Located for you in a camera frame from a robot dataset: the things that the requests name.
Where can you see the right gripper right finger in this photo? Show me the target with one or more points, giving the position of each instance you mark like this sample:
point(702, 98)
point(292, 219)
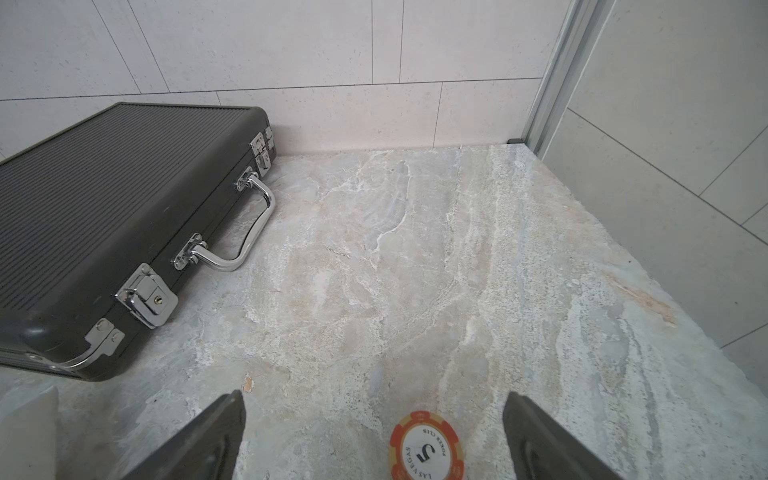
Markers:
point(540, 448)

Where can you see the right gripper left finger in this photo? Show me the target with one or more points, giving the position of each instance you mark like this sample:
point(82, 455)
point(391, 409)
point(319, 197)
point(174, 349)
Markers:
point(206, 448)

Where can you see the red poker chip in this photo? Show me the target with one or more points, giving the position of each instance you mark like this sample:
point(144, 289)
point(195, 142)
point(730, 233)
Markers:
point(423, 445)

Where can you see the black ribbed briefcase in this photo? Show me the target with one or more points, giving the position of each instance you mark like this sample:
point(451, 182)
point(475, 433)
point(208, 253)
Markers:
point(103, 223)

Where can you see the right corner aluminium profile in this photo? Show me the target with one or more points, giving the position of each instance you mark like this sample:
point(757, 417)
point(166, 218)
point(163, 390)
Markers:
point(580, 31)

